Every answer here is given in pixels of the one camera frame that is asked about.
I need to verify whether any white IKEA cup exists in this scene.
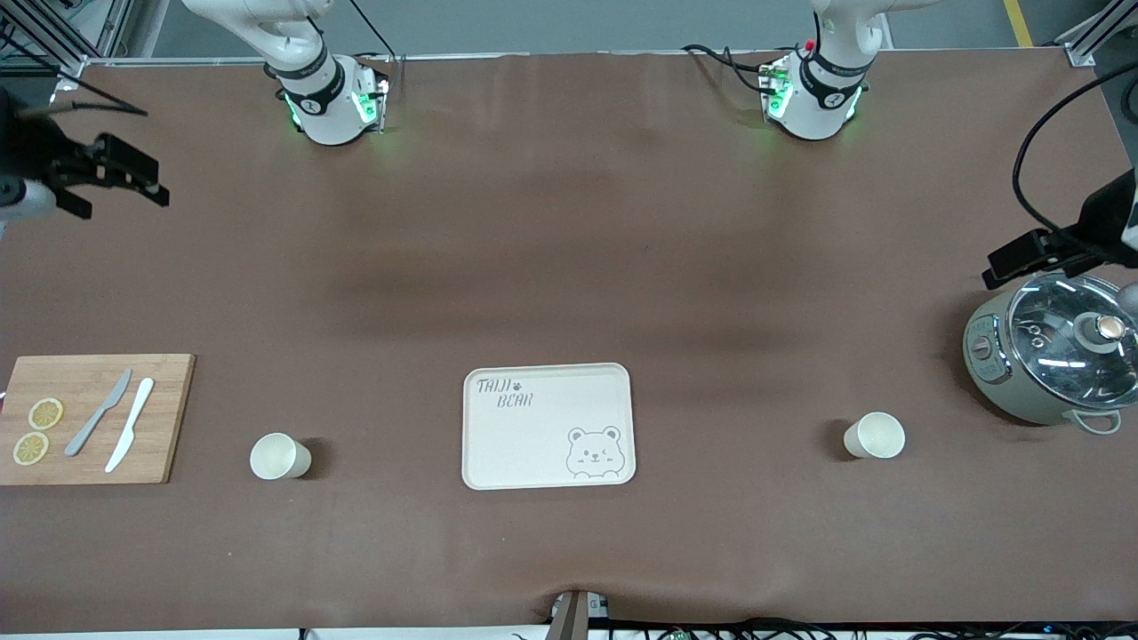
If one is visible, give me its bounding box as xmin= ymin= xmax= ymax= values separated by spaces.
xmin=843 ymin=412 xmax=906 ymax=460
xmin=249 ymin=433 xmax=312 ymax=482

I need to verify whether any beige bear print tray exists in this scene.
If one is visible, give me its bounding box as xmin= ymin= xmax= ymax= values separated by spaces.
xmin=461 ymin=363 xmax=637 ymax=491

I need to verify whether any glass pot lid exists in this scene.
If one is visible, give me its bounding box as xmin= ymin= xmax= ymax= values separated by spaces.
xmin=1007 ymin=273 xmax=1138 ymax=396

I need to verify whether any green electric cooking pot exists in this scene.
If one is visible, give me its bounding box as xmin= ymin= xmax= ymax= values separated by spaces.
xmin=963 ymin=271 xmax=1138 ymax=436

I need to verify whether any grey plastic knife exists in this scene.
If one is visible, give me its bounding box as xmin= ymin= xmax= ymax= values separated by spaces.
xmin=64 ymin=368 xmax=133 ymax=458

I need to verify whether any white plastic knife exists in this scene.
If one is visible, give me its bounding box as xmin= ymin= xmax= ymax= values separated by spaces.
xmin=105 ymin=378 xmax=156 ymax=474

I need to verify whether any bamboo cutting board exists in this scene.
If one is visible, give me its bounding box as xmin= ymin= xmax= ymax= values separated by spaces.
xmin=0 ymin=354 xmax=196 ymax=486

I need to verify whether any brown table cover mat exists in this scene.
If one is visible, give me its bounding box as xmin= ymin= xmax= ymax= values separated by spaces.
xmin=0 ymin=49 xmax=1138 ymax=634

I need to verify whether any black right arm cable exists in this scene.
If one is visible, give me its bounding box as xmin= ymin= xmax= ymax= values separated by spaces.
xmin=0 ymin=25 xmax=149 ymax=117

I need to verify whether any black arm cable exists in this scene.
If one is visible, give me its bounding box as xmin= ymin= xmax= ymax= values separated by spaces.
xmin=0 ymin=25 xmax=149 ymax=117
xmin=1013 ymin=60 xmax=1138 ymax=241

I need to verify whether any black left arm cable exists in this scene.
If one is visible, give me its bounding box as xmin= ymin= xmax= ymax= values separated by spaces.
xmin=1013 ymin=60 xmax=1138 ymax=241

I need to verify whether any aluminium frame profile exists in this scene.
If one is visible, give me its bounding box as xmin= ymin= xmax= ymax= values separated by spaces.
xmin=1054 ymin=0 xmax=1138 ymax=68
xmin=0 ymin=0 xmax=134 ymax=81

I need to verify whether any black base cable bundle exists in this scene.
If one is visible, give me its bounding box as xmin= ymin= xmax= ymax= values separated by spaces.
xmin=681 ymin=43 xmax=774 ymax=94

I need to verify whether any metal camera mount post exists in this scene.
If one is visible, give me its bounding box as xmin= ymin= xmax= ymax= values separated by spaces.
xmin=549 ymin=588 xmax=611 ymax=640

